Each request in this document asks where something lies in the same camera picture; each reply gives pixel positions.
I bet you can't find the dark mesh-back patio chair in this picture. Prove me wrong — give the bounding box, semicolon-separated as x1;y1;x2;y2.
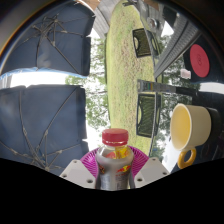
131;27;153;59
136;92;163;139

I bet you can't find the large navy patio umbrella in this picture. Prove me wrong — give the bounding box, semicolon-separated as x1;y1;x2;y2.
0;84;90;172

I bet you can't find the cream mug with yellow handle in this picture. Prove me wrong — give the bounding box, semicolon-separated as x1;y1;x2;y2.
170;103;213;170

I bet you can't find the red-capped drink bottle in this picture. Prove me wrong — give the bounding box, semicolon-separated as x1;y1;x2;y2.
94;128;135;192

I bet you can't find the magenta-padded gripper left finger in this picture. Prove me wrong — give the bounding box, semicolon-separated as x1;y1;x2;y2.
58;145;101;190

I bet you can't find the navy umbrella with light-blue edge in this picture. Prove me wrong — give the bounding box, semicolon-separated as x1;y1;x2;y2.
0;2;97;80

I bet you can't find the small round ashtray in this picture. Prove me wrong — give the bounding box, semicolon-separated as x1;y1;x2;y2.
147;17;160;30

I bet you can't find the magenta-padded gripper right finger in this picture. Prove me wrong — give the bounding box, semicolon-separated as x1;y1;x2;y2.
128;145;171;189

